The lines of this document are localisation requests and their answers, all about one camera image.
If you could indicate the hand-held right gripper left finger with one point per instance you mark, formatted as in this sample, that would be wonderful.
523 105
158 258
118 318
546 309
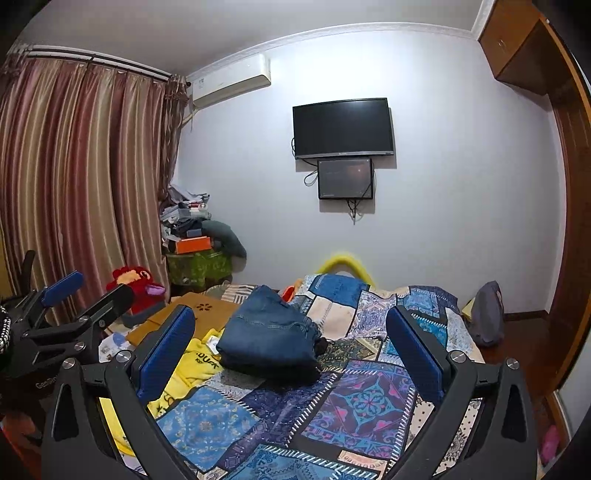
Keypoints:
166 350

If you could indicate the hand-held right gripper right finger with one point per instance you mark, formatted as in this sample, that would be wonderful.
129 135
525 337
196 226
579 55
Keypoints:
415 355

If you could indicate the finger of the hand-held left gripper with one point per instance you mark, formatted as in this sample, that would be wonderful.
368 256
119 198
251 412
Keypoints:
62 286
111 302

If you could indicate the blue denim jacket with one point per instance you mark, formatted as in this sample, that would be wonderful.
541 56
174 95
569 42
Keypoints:
268 327

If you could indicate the red plush toy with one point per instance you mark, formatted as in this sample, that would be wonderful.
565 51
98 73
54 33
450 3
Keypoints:
138 286

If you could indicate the yellow printed garment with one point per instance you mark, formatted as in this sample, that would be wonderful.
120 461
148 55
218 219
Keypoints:
205 367

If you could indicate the blue patchwork blanket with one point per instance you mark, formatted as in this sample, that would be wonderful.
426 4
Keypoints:
360 406

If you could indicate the green cloth covered cabinet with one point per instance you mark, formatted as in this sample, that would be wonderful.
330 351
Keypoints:
198 270

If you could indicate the black garment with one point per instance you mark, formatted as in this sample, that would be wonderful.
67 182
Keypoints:
324 345

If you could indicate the orange box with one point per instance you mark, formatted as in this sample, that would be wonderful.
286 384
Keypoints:
193 244

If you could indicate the striped brown curtain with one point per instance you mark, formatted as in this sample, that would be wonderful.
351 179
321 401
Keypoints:
83 184

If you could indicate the pile of sundries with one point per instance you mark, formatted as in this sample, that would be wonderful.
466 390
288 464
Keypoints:
184 212

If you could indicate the pink slipper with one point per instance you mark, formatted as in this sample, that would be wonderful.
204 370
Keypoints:
550 444

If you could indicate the brown wooden door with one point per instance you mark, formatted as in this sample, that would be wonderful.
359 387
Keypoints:
575 230

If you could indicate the curtain rod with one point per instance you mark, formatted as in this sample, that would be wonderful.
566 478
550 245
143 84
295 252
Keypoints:
92 57

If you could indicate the white air conditioner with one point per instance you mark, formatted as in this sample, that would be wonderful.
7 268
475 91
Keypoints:
231 81

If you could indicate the small wall monitor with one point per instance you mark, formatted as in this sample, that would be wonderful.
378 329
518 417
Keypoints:
345 177

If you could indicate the black wall television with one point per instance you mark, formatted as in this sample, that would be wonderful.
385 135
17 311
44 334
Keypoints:
342 127

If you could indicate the brown wooden wall cabinet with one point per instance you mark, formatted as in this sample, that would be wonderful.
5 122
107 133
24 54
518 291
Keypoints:
517 41

